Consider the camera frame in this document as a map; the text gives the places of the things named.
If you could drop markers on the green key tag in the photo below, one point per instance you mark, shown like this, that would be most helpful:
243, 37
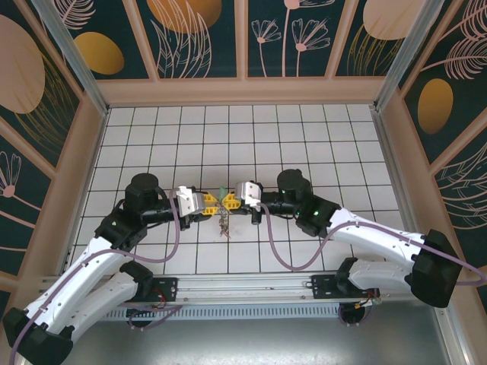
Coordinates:
221, 192

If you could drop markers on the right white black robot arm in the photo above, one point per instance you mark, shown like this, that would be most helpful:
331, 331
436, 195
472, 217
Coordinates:
380, 235

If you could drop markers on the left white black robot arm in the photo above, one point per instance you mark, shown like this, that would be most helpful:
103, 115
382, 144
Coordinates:
95, 292

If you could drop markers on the red key tag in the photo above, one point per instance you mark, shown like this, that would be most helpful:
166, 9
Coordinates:
227, 235

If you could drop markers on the dark panel single flower outline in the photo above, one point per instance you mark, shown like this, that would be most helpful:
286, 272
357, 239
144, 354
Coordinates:
23, 228

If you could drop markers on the dark panel pink flower outlines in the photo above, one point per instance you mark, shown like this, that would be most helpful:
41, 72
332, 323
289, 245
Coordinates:
277, 57

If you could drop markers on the grey metal base sheet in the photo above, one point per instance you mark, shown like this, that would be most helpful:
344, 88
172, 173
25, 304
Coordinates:
247, 342

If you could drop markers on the dark panel orange circle leaves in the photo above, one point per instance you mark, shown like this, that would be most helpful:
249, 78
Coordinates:
224, 45

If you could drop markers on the dark panel small orange oval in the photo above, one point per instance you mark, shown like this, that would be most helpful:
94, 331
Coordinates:
129, 38

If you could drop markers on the dark panel pink leaf outlines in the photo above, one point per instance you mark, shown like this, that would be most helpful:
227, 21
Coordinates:
468, 228

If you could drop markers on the dark panel oval and fern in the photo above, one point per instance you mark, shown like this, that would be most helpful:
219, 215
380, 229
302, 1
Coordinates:
464, 114

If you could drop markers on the dark panel pale circle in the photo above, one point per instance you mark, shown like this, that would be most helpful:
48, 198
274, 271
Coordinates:
380, 19

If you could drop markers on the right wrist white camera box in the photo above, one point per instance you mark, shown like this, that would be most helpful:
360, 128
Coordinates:
249, 194

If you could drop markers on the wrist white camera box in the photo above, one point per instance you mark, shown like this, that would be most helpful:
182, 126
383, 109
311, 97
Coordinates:
249, 194
188, 201

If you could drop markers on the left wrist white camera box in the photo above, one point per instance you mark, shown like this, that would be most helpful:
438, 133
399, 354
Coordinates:
188, 201

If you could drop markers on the aluminium mounting rail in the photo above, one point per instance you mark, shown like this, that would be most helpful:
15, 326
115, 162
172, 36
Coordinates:
236, 287

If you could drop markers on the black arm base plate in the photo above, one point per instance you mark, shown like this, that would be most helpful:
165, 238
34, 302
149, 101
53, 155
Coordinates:
323, 289
167, 287

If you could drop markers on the aluminium side rail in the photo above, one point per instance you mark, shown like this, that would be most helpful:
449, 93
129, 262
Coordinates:
392, 171

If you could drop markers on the aluminium corner post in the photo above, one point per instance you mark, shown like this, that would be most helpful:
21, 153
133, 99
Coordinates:
72, 57
403, 57

